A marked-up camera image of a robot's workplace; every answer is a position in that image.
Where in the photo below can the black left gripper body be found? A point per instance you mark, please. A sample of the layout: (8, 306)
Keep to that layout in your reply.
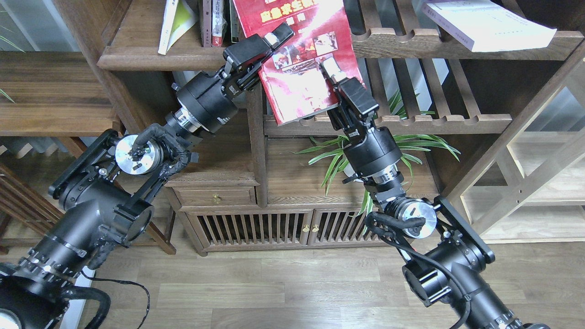
(207, 100)

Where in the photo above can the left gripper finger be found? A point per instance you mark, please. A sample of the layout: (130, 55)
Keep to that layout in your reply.
(279, 36)

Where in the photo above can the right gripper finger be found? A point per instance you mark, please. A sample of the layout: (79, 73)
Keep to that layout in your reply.
(335, 76)

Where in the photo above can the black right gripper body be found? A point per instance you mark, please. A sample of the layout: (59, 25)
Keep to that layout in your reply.
(372, 152)

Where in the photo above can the yellow green book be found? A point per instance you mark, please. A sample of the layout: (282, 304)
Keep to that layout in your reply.
(178, 18)

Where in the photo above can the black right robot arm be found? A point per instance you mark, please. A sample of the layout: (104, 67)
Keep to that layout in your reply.
(444, 256)

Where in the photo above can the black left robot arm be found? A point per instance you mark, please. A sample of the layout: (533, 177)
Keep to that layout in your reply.
(107, 192)

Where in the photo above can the light wooden shelf unit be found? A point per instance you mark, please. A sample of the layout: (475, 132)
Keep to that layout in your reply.
(533, 190)

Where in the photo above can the potted spider plant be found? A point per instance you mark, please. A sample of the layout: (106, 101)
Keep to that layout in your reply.
(406, 143)

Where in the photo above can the upright dark book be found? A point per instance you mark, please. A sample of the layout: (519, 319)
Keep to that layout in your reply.
(235, 27)

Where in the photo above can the upright red white book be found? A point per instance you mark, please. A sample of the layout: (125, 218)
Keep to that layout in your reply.
(218, 25)

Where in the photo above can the upright pink spine book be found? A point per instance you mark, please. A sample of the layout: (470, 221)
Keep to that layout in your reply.
(206, 16)

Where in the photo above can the right slatted cabinet door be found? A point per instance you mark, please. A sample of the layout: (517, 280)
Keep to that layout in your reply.
(340, 227)

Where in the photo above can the slatted cabinet door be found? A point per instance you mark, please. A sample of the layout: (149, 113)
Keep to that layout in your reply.
(249, 230)
(340, 227)

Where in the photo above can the dark wooden bookshelf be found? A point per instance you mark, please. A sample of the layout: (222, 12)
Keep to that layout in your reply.
(469, 99)

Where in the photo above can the left slatted cabinet door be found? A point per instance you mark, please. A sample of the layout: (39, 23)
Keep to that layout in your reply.
(249, 230)

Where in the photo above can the white lavender book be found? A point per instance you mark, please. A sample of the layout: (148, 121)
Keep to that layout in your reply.
(483, 26)

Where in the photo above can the dark wooden side table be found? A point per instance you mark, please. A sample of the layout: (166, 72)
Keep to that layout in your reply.
(53, 94)

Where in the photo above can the dark wooden slatted rack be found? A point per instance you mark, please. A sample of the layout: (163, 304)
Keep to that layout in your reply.
(22, 202)

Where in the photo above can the white metal leg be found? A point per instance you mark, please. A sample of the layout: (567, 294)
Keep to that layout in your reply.
(77, 296)

